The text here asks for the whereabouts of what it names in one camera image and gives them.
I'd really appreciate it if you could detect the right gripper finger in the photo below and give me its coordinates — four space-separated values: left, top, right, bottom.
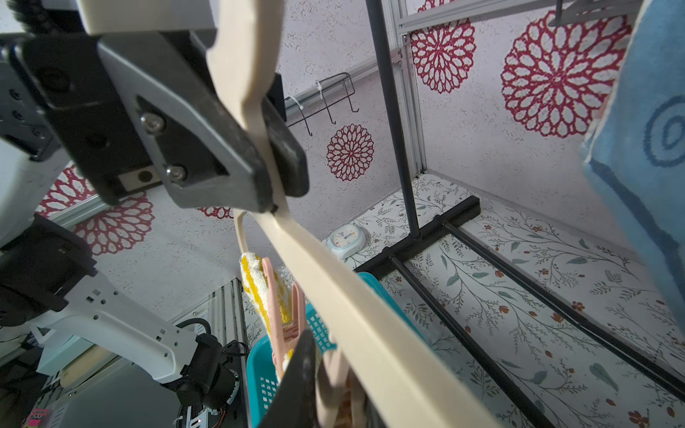
258 330 319 428

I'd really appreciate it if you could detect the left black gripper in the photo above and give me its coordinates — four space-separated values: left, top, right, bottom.
1 30 273 212

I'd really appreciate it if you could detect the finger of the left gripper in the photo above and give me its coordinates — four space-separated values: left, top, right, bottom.
262 73 310 197

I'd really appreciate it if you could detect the peach pink clothespin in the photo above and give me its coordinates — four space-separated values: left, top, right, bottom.
316 349 367 427

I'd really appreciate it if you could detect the yellow striped towel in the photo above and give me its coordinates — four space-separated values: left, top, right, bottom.
240 251 292 337

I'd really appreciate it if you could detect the cream plastic hanger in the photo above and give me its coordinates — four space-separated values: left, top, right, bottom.
207 1 497 427

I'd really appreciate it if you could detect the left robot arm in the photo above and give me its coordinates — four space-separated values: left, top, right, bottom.
1 30 282 409

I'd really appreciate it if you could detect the teal plastic basket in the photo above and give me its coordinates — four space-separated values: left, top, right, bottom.
245 271 429 428

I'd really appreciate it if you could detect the white round clock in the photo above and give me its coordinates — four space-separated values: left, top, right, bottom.
326 223 367 260

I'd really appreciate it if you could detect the black clothes rack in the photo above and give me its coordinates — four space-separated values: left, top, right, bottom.
356 1 684 427

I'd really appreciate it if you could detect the blue hello towel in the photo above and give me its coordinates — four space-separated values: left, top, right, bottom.
583 1 684 328

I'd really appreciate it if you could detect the black wire wall rack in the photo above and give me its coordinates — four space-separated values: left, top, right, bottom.
285 72 360 137

